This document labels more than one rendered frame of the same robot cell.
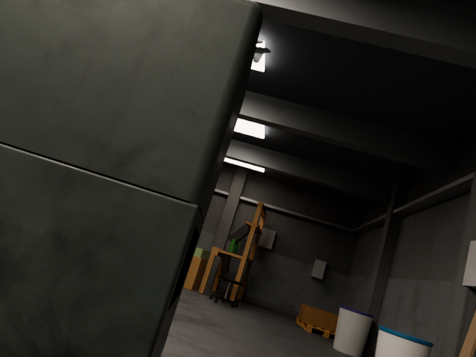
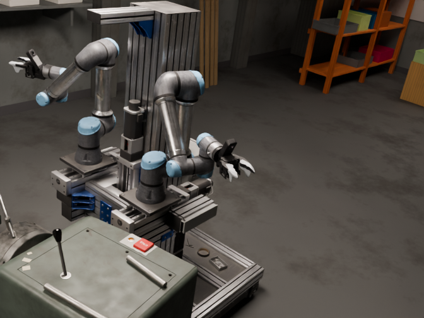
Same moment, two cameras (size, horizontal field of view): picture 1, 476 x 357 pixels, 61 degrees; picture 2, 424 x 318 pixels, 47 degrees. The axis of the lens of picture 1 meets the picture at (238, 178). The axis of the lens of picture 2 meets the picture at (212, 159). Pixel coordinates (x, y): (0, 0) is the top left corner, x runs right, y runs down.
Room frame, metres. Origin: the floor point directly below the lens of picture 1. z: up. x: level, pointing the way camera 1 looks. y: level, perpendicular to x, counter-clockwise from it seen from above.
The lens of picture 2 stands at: (-0.19, -0.65, 2.47)
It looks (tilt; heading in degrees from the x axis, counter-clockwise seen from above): 26 degrees down; 29
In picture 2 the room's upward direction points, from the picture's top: 8 degrees clockwise
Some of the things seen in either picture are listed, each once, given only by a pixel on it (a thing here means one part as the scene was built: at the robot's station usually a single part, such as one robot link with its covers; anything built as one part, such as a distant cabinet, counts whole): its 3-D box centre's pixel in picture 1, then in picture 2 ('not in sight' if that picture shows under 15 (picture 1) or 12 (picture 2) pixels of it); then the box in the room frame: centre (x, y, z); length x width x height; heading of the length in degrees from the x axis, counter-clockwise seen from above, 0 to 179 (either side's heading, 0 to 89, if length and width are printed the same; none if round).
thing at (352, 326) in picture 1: (351, 331); not in sight; (6.59, -2.42, 0.33); 0.56 x 0.54 x 0.66; 174
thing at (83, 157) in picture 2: not in sight; (88, 151); (1.60, 1.10, 1.21); 0.15 x 0.15 x 0.10
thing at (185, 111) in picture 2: not in sight; (182, 125); (1.65, 0.55, 1.54); 0.15 x 0.12 x 0.55; 152
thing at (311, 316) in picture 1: (321, 321); not in sight; (8.28, -2.42, 0.20); 1.17 x 0.87 x 0.41; 173
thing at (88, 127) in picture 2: not in sight; (89, 131); (1.60, 1.10, 1.33); 0.13 x 0.12 x 0.14; 14
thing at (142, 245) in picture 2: not in sight; (143, 245); (1.10, 0.30, 1.26); 0.06 x 0.06 x 0.02; 1
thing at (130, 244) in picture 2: not in sight; (137, 249); (1.09, 0.32, 1.23); 0.13 x 0.08 x 0.06; 91
